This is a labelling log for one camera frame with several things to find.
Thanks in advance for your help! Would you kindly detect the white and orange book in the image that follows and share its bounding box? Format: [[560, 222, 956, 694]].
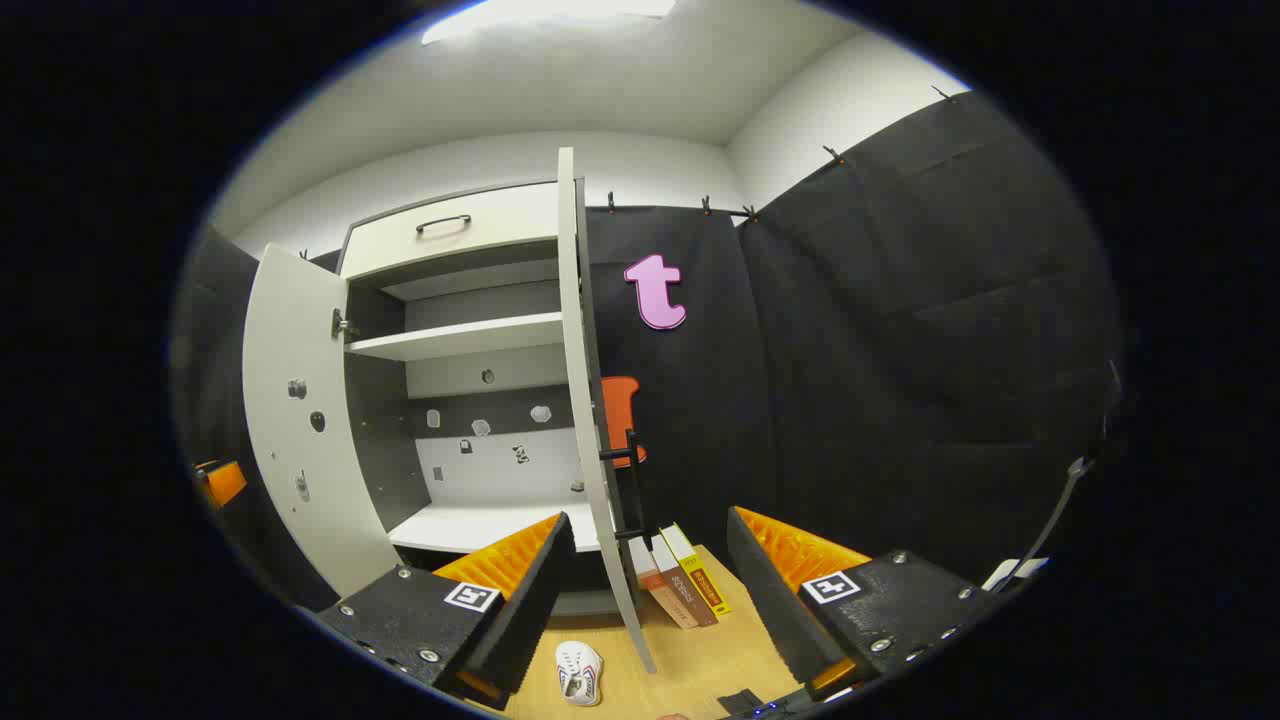
[[628, 537, 699, 629]]

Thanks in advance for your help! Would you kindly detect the white cabinet door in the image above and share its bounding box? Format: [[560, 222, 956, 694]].
[[557, 148, 657, 673], [243, 243, 403, 601]]

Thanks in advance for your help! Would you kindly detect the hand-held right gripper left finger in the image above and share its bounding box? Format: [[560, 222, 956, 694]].
[[315, 512, 578, 711]]

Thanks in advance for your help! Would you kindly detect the white sneaker shoe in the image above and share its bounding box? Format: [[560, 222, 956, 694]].
[[555, 640, 604, 707]]

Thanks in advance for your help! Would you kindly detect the large ceiling light panel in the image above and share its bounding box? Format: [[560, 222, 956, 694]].
[[420, 0, 679, 46]]

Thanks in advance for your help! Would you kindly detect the orange plastic object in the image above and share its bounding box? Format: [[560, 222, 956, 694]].
[[600, 376, 648, 469]]

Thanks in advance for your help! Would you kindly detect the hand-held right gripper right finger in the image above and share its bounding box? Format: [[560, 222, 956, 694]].
[[726, 505, 1004, 703]]

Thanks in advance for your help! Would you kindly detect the grey cable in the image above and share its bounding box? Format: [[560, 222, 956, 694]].
[[985, 360, 1121, 593]]

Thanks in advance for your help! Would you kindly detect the black door handle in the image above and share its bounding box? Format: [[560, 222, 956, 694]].
[[598, 428, 656, 549]]

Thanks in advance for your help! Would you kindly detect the white shoe cabinet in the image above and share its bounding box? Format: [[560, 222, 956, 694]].
[[243, 148, 656, 673]]

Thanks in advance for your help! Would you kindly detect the white cabinet shelf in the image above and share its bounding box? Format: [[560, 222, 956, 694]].
[[345, 312, 566, 363]]

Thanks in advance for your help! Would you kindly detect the yellow book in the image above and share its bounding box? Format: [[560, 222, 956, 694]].
[[660, 523, 732, 617]]

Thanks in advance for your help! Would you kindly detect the cream drawer front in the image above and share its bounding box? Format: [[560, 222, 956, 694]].
[[340, 182, 561, 279]]

